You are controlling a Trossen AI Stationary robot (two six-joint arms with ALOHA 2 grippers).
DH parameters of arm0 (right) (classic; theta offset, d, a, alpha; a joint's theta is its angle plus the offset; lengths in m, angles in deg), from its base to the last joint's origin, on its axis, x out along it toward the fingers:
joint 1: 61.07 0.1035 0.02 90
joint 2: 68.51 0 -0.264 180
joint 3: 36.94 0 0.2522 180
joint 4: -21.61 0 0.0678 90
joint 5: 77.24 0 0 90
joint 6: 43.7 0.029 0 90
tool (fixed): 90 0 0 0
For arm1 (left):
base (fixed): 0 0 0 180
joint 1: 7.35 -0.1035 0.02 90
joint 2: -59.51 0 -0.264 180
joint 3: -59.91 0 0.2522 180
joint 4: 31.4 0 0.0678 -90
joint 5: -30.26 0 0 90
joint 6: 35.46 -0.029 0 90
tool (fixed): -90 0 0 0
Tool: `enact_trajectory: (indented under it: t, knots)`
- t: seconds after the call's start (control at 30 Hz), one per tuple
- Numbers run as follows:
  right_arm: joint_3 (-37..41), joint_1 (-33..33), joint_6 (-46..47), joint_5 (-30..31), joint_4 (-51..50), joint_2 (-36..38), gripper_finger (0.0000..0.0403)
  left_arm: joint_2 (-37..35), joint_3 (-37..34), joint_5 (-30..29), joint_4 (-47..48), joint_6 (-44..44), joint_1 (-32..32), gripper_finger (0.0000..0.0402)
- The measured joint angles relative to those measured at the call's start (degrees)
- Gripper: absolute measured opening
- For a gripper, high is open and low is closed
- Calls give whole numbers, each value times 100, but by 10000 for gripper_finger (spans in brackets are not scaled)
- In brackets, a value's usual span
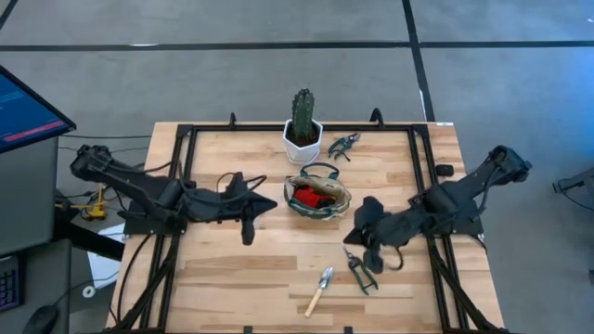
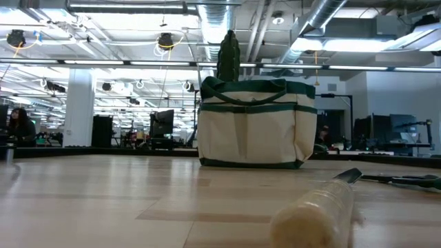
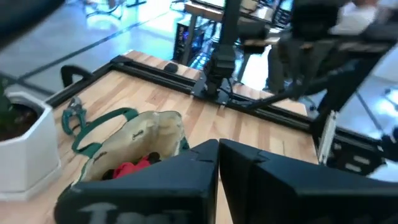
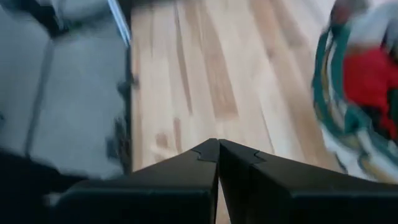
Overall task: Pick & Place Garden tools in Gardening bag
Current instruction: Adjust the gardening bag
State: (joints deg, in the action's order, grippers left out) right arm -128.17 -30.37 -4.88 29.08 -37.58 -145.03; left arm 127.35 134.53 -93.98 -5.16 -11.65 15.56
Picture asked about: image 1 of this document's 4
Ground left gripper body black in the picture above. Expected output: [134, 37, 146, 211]
[185, 171, 257, 247]

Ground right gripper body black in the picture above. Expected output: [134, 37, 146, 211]
[355, 196, 421, 275]

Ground long green-handled garden scissors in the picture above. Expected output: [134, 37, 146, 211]
[342, 245, 380, 297]

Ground beige green-trimmed gardening bag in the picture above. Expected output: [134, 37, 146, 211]
[283, 161, 353, 221]

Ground red gardening glove black cuff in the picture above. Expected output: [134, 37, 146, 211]
[292, 186, 334, 211]

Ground white faceted plant pot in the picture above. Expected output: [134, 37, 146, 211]
[282, 118, 324, 163]

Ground small dark green pruners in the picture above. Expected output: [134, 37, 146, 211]
[327, 132, 362, 162]

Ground green cactus plant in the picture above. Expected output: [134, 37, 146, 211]
[291, 88, 316, 143]

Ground yellow clamp tool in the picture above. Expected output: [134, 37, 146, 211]
[55, 183, 109, 222]

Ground black stand base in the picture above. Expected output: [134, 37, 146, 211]
[53, 203, 126, 262]

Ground grey metal stand leg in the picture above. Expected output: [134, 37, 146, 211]
[551, 166, 594, 196]

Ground black computer mouse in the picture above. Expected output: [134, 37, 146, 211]
[21, 304, 60, 334]

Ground blue-screen monitor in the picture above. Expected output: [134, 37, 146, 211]
[0, 64, 78, 154]

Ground black keyboard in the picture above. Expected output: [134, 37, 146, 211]
[0, 253, 24, 313]

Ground narrow wooden-handled trowel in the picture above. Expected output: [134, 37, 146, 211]
[303, 266, 335, 319]

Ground black metal table frame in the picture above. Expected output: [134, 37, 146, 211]
[104, 107, 511, 334]

